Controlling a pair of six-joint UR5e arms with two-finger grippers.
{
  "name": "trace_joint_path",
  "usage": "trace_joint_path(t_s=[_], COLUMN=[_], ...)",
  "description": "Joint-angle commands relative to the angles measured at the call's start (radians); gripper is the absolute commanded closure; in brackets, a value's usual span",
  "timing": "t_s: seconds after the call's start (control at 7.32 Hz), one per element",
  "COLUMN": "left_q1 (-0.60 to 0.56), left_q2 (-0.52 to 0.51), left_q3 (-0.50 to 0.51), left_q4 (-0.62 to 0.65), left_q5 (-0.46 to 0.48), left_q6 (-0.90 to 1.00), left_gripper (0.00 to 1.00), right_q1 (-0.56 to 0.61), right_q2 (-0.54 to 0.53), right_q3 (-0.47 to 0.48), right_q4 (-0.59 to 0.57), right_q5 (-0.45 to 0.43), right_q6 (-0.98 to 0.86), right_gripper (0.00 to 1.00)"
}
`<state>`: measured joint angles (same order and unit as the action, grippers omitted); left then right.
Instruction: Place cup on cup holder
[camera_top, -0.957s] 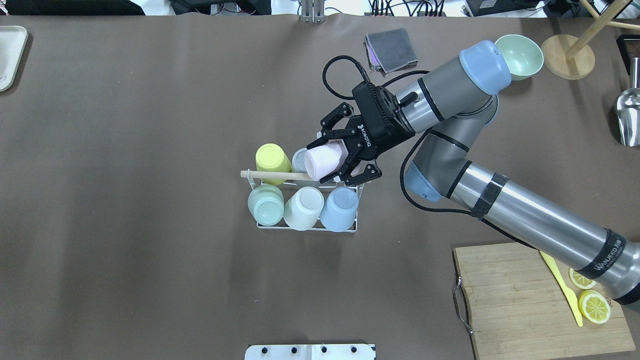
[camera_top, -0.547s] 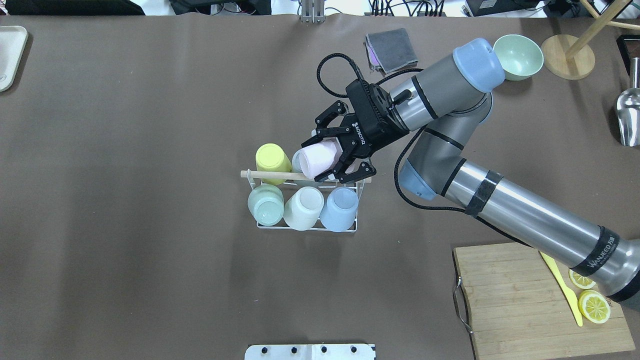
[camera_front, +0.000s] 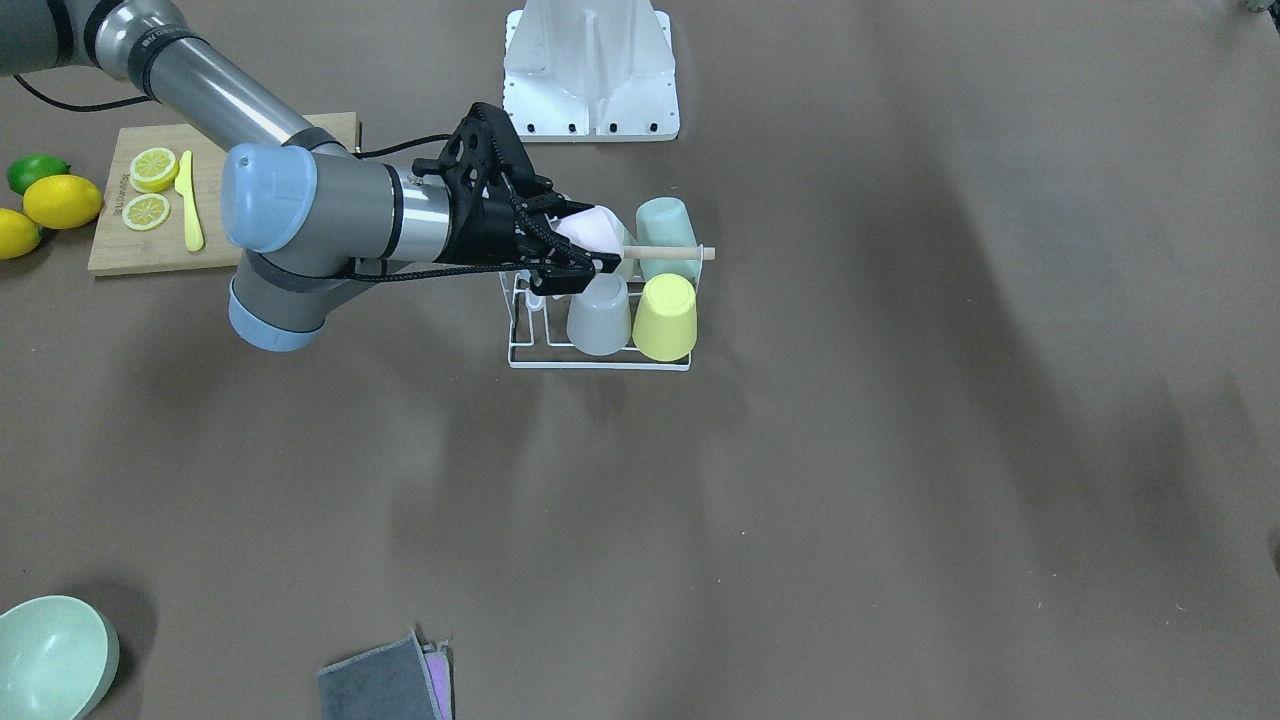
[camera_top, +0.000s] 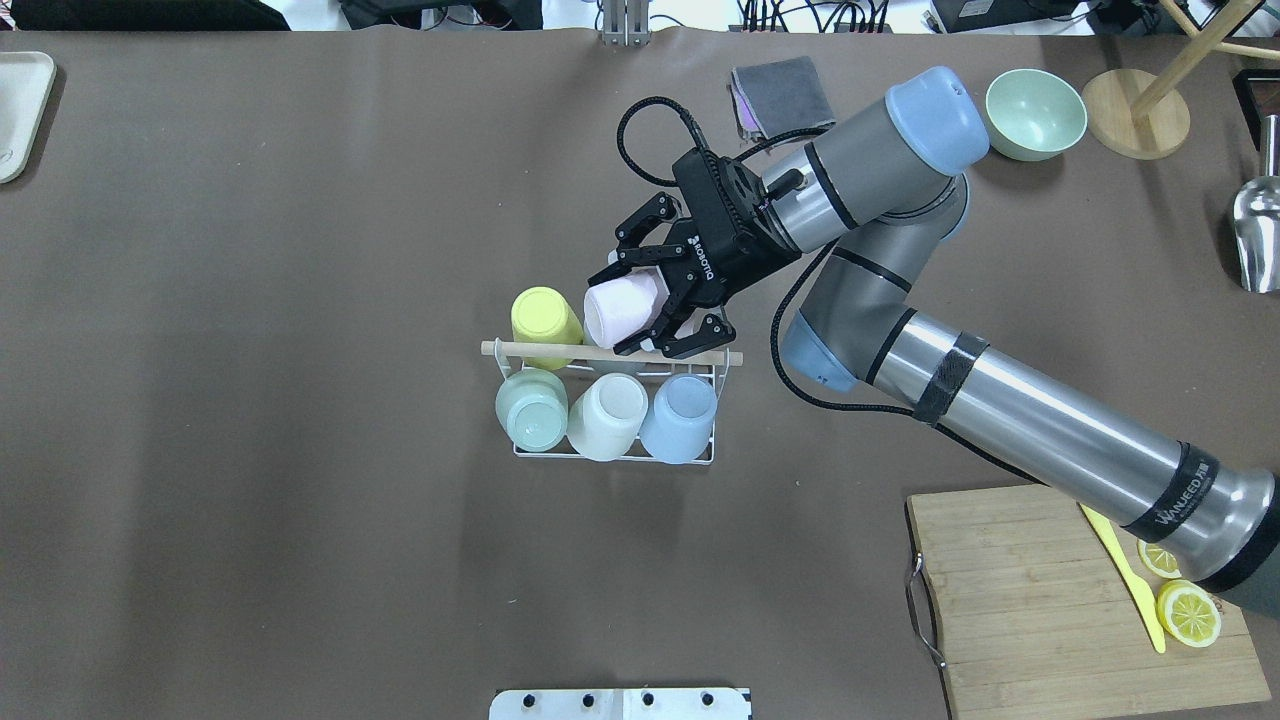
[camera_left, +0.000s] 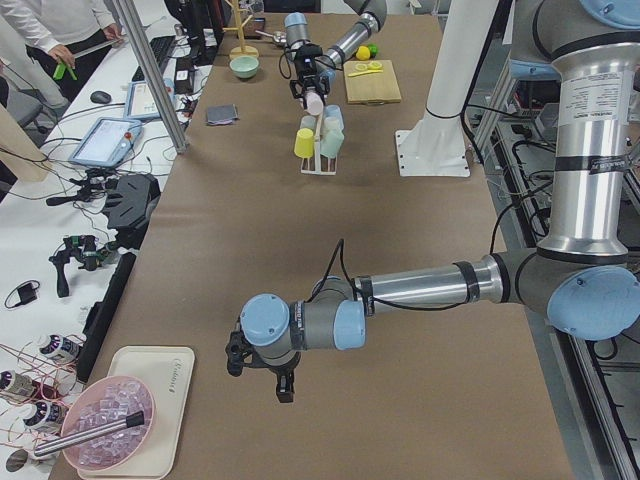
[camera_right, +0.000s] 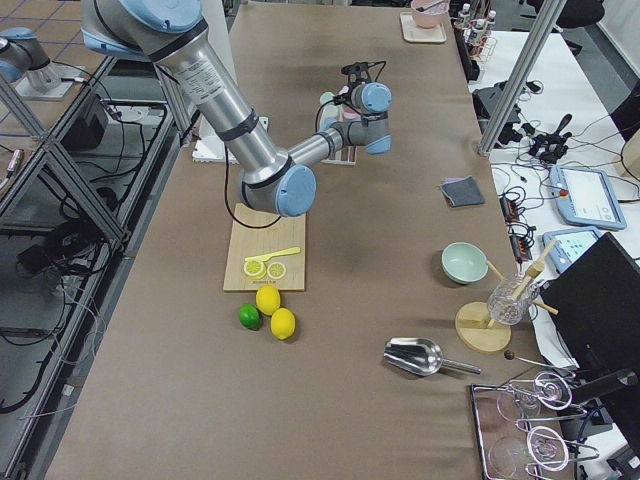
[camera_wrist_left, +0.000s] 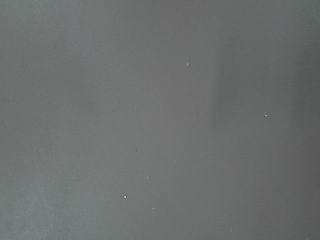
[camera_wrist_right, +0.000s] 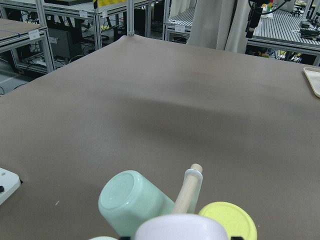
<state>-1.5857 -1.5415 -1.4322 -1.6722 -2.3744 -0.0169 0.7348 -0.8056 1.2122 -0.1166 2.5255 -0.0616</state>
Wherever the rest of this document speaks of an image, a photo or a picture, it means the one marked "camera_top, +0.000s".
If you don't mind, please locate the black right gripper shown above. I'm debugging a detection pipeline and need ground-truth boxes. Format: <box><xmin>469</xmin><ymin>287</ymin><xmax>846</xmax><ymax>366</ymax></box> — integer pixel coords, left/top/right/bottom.
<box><xmin>588</xmin><ymin>149</ymin><xmax>801</xmax><ymax>359</ymax></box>

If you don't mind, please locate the pink cup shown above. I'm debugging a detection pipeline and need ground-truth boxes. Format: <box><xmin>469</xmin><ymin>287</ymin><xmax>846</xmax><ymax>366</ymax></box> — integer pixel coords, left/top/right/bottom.
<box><xmin>582</xmin><ymin>268</ymin><xmax>669</xmax><ymax>348</ymax></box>

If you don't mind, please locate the mint green cup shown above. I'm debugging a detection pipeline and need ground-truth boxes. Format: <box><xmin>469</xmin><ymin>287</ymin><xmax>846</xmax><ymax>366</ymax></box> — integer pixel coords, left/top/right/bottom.
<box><xmin>495</xmin><ymin>366</ymin><xmax>570</xmax><ymax>452</ymax></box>

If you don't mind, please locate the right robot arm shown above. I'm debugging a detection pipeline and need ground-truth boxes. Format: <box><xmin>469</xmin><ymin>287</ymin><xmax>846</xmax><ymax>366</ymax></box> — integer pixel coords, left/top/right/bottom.
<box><xmin>589</xmin><ymin>67</ymin><xmax>1277</xmax><ymax>618</ymax></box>

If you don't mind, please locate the yellow cup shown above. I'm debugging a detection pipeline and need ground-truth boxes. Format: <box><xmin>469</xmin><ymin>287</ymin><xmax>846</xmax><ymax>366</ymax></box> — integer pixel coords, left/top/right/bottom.
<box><xmin>509</xmin><ymin>286</ymin><xmax>584</xmax><ymax>345</ymax></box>

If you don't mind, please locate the light blue cup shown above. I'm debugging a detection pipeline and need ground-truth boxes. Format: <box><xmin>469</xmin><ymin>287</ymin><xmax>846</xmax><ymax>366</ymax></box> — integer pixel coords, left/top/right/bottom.
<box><xmin>639</xmin><ymin>374</ymin><xmax>718</xmax><ymax>464</ymax></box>

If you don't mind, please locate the white cup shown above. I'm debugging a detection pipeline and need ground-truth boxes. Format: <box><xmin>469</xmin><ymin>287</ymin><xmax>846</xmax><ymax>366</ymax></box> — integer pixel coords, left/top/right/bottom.
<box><xmin>567</xmin><ymin>373</ymin><xmax>649</xmax><ymax>462</ymax></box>

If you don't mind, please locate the purple cloth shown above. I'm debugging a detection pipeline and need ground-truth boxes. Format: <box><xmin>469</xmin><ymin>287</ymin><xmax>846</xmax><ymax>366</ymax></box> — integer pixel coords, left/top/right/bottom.
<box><xmin>730</xmin><ymin>85</ymin><xmax>762</xmax><ymax>142</ymax></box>

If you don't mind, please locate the grey folded cloth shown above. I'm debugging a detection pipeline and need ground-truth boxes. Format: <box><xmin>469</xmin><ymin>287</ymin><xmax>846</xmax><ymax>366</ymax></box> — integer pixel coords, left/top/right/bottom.
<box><xmin>730</xmin><ymin>55</ymin><xmax>836</xmax><ymax>141</ymax></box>

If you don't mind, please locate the mint green bowl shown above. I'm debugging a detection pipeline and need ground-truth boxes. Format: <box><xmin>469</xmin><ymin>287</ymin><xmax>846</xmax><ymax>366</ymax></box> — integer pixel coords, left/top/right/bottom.
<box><xmin>984</xmin><ymin>68</ymin><xmax>1088</xmax><ymax>161</ymax></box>

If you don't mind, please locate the wooden mug tree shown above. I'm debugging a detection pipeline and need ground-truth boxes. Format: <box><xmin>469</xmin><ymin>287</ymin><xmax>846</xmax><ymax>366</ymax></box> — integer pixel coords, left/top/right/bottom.
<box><xmin>1082</xmin><ymin>1</ymin><xmax>1279</xmax><ymax>161</ymax></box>

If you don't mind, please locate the yellow plastic knife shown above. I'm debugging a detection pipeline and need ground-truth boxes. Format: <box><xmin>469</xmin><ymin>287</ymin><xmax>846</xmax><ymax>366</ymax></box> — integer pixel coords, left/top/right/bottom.
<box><xmin>1079</xmin><ymin>503</ymin><xmax>1167</xmax><ymax>653</ymax></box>

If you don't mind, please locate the bamboo cutting board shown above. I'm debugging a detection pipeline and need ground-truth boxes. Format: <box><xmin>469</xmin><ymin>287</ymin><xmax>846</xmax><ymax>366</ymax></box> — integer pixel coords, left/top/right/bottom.
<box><xmin>906</xmin><ymin>486</ymin><xmax>1272</xmax><ymax>719</ymax></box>

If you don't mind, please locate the lemon slice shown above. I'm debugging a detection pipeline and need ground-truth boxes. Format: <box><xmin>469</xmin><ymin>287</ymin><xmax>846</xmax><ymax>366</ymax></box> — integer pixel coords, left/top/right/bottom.
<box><xmin>1156</xmin><ymin>579</ymin><xmax>1222</xmax><ymax>648</ymax></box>
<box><xmin>1135</xmin><ymin>539</ymin><xmax>1183</xmax><ymax>580</ymax></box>

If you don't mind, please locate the metal scoop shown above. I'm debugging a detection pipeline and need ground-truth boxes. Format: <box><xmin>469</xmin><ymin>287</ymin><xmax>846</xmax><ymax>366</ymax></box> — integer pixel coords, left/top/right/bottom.
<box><xmin>1231</xmin><ymin>115</ymin><xmax>1279</xmax><ymax>293</ymax></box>

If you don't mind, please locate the cream tray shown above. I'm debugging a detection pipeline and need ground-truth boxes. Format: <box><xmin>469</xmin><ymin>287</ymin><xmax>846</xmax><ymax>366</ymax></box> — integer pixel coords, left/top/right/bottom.
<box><xmin>1</xmin><ymin>51</ymin><xmax>58</xmax><ymax>184</ymax></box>

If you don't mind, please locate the white wire cup holder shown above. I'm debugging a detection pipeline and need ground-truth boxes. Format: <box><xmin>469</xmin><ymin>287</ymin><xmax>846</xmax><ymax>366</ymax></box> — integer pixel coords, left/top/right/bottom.
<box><xmin>480</xmin><ymin>340</ymin><xmax>742</xmax><ymax>466</ymax></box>

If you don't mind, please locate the aluminium frame post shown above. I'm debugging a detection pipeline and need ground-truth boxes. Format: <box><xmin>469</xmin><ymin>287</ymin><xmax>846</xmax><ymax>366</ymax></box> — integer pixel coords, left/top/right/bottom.
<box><xmin>598</xmin><ymin>0</ymin><xmax>652</xmax><ymax>47</ymax></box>

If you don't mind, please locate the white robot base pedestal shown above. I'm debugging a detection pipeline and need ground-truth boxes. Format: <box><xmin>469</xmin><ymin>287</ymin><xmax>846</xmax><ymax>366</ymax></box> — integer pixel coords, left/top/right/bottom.
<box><xmin>488</xmin><ymin>685</ymin><xmax>755</xmax><ymax>719</ymax></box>

